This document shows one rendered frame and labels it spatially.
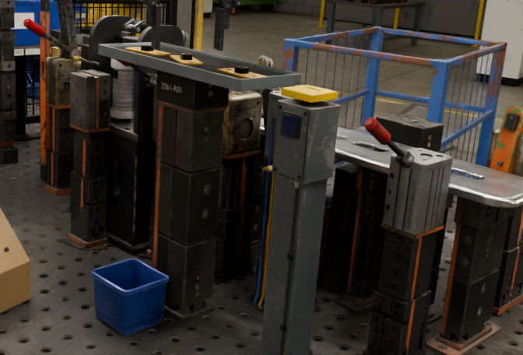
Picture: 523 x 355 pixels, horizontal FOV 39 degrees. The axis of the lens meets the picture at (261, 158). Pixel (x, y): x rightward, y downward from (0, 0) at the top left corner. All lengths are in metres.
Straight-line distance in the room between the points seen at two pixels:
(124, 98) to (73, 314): 0.49
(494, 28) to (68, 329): 8.39
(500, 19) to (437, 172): 8.23
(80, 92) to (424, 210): 0.76
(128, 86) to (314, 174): 0.64
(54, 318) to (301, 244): 0.49
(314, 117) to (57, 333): 0.59
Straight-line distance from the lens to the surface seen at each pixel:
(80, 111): 1.59
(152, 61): 1.26
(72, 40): 1.94
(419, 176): 1.16
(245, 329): 1.36
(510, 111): 1.46
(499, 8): 9.39
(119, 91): 1.63
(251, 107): 1.45
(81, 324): 1.37
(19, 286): 1.43
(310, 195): 1.11
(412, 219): 1.18
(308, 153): 1.08
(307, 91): 1.08
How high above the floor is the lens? 1.35
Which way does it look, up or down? 16 degrees down
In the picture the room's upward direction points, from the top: 5 degrees clockwise
